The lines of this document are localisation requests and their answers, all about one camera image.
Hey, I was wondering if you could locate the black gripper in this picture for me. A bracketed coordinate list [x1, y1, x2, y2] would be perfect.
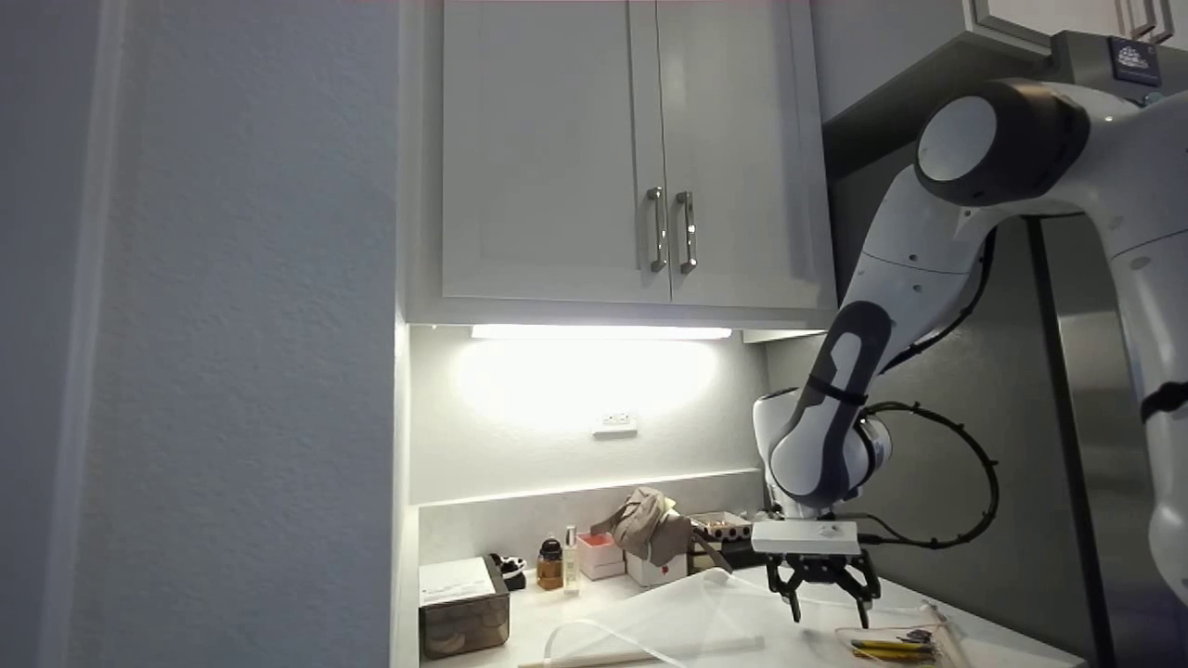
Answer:
[759, 549, 882, 631]

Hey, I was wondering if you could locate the white cabinet door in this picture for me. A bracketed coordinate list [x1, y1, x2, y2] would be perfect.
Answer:
[438, 0, 671, 308]
[652, 0, 829, 313]

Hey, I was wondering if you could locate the small amber bottle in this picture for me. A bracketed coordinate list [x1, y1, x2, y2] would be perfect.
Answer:
[535, 533, 569, 595]

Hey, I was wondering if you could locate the under-cabinet light strip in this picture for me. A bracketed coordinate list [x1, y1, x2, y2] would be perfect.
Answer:
[465, 322, 735, 345]

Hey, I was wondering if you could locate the white kitchen cabinet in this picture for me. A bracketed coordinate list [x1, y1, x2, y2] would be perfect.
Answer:
[400, 0, 845, 333]

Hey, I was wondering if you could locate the yellow black small tool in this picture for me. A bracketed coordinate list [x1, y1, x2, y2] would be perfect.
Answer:
[839, 622, 938, 664]

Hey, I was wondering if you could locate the small white carton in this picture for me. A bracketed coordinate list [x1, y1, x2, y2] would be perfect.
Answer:
[569, 528, 632, 585]

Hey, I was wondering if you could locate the stainless steel refrigerator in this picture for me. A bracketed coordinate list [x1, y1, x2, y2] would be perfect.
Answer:
[811, 31, 1188, 668]

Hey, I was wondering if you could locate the small black object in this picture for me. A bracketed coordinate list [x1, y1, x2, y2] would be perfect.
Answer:
[481, 549, 529, 595]

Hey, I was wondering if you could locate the brown wooden box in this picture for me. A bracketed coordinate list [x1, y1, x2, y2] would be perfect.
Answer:
[415, 552, 512, 662]

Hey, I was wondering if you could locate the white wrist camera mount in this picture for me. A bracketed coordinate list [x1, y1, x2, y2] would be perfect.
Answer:
[749, 515, 867, 560]

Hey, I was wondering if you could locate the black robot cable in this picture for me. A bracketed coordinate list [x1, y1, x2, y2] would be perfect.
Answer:
[855, 400, 1002, 552]

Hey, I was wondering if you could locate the white wall outlet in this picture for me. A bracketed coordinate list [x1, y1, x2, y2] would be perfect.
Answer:
[589, 407, 642, 442]

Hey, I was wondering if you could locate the metal cabinet handle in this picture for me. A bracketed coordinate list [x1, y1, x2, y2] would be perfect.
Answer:
[634, 183, 667, 280]
[667, 184, 702, 280]

